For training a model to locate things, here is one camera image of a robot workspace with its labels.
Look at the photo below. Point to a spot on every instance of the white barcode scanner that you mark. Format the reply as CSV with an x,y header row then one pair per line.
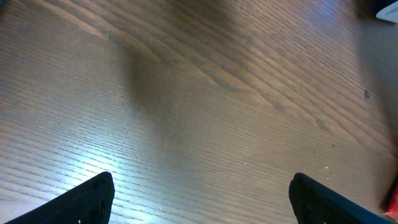
x,y
387,10

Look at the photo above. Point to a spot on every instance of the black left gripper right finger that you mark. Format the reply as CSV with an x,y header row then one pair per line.
x,y
314,203

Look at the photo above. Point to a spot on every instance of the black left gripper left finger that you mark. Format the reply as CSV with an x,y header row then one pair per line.
x,y
89,202

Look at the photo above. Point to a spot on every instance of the red snack bag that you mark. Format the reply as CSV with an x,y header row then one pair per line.
x,y
392,209

